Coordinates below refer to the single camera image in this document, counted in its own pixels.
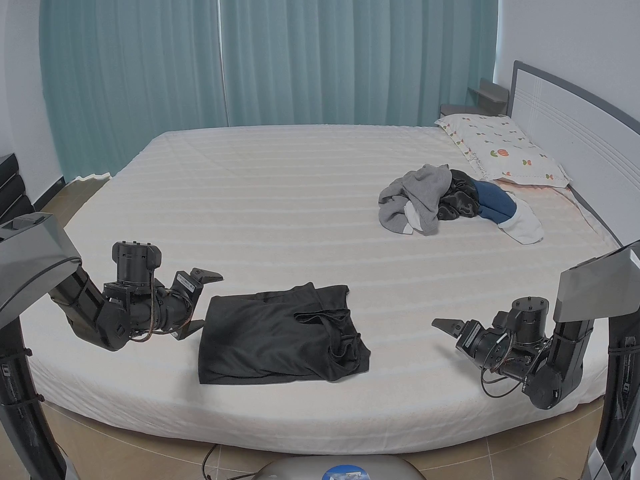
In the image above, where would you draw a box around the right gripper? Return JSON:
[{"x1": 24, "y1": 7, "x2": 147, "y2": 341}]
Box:
[{"x1": 431, "y1": 318, "x2": 511, "y2": 371}]

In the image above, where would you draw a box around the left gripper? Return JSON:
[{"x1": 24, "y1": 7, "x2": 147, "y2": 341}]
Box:
[{"x1": 150, "y1": 268, "x2": 225, "y2": 342}]

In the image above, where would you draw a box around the black T-shirt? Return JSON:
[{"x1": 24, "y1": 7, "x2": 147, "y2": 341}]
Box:
[{"x1": 198, "y1": 282, "x2": 372, "y2": 385}]

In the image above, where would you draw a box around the bed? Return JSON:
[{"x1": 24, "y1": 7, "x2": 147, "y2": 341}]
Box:
[{"x1": 22, "y1": 60, "x2": 640, "y2": 456}]

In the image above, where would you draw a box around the pile of clothes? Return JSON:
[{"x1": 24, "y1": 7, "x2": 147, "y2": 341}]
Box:
[{"x1": 377, "y1": 164, "x2": 544, "y2": 245}]

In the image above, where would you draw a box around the white printed pillow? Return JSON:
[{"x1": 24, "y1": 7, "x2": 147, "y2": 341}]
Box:
[{"x1": 434, "y1": 113, "x2": 572, "y2": 189}]

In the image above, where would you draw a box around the black chest of drawers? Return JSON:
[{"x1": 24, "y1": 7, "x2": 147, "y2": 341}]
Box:
[{"x1": 0, "y1": 153, "x2": 33, "y2": 219}]

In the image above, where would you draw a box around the grey bedside table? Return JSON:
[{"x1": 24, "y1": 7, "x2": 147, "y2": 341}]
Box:
[{"x1": 440, "y1": 78, "x2": 510, "y2": 117}]

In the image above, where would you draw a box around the blue-green curtain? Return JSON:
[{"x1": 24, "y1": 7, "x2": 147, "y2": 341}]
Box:
[
  {"x1": 220, "y1": 0, "x2": 501, "y2": 129},
  {"x1": 39, "y1": 0, "x2": 228, "y2": 179}
]

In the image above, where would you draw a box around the black cable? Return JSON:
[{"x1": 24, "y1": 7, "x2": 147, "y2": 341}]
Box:
[
  {"x1": 480, "y1": 365, "x2": 527, "y2": 399},
  {"x1": 199, "y1": 443, "x2": 219, "y2": 480}
]

